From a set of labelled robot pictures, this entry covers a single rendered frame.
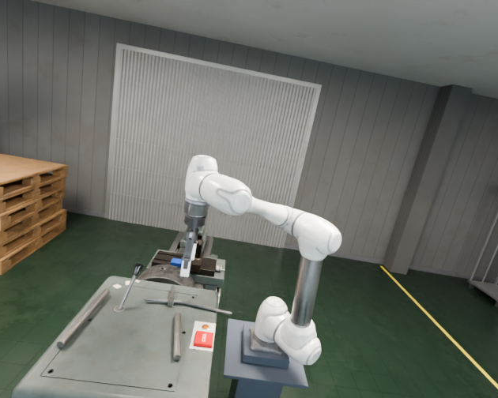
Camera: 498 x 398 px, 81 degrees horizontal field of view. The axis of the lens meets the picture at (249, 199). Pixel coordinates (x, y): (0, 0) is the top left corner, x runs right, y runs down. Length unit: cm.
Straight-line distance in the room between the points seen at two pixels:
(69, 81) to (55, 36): 63
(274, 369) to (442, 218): 486
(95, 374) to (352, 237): 495
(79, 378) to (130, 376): 12
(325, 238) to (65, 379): 96
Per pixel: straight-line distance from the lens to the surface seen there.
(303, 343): 158
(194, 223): 104
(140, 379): 98
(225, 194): 85
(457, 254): 659
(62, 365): 104
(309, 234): 128
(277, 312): 167
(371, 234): 565
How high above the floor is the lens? 197
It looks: 14 degrees down
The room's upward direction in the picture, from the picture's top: 11 degrees clockwise
